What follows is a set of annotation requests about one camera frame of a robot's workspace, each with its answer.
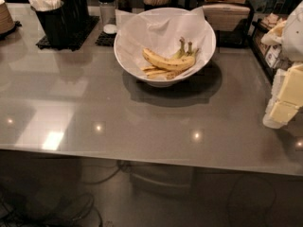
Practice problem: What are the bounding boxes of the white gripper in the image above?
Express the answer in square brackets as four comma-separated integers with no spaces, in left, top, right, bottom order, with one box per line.
[261,1,303,107]

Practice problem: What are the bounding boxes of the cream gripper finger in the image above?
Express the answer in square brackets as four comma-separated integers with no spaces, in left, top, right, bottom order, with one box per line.
[262,99,298,129]

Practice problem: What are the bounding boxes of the yellow banana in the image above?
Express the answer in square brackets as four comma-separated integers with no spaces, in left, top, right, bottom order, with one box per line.
[139,41,201,80]
[142,38,197,71]

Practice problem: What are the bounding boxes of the white bowl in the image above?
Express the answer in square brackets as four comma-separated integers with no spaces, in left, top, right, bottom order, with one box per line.
[114,7,216,87]

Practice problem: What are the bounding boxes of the black condiment rack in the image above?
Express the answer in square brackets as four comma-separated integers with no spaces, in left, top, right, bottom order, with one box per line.
[250,13,292,83]

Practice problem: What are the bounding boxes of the white paper liner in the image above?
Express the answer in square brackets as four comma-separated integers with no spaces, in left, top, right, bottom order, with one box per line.
[114,8,216,87]

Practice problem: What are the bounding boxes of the white round lid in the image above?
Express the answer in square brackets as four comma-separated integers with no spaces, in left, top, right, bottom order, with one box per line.
[103,24,117,34]

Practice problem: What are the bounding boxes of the small black mat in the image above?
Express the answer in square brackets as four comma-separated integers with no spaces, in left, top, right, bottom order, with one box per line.
[95,31,116,47]

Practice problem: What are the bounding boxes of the glass shaker with black lid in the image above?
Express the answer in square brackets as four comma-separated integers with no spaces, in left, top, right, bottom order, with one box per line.
[98,0,116,26]

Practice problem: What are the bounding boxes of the black rubber mat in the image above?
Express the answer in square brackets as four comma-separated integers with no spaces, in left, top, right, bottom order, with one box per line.
[36,15,99,51]

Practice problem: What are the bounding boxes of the rear black cutlery holder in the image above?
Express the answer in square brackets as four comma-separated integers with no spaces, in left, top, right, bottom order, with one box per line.
[66,0,89,24]

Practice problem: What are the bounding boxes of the black cutlery holder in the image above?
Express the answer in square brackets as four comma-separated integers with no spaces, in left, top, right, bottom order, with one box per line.
[32,0,79,48]
[66,0,89,24]

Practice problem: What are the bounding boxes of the front black cutlery holder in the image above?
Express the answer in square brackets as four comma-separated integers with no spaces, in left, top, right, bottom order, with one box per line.
[32,0,79,48]

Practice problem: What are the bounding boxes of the brown paper cup stack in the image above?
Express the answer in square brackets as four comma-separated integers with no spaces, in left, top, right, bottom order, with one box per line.
[0,0,15,34]

